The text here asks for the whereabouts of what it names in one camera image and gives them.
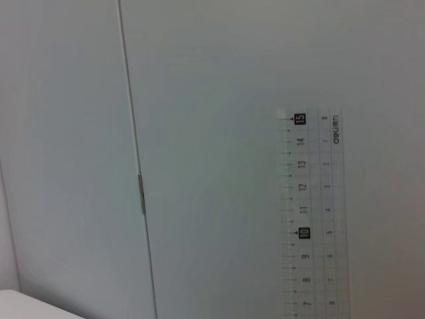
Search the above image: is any clear plastic ruler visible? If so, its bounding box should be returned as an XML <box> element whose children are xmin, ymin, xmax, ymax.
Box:
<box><xmin>276</xmin><ymin>106</ymin><xmax>351</xmax><ymax>319</ymax></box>

